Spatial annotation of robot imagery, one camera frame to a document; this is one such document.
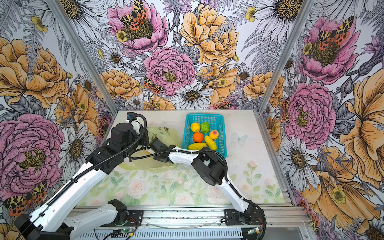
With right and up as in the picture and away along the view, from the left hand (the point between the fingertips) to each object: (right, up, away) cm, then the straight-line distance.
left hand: (146, 134), depth 73 cm
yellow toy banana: (+33, -8, +26) cm, 43 cm away
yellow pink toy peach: (+36, -2, +29) cm, 46 cm away
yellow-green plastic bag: (-3, -19, +19) cm, 27 cm away
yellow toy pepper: (+23, +3, +32) cm, 39 cm away
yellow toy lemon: (+24, -9, +24) cm, 36 cm away
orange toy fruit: (+25, -4, +26) cm, 36 cm away
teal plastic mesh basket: (+38, +6, +35) cm, 52 cm away
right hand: (+1, -13, +23) cm, 27 cm away
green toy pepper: (+30, +2, +32) cm, 44 cm away
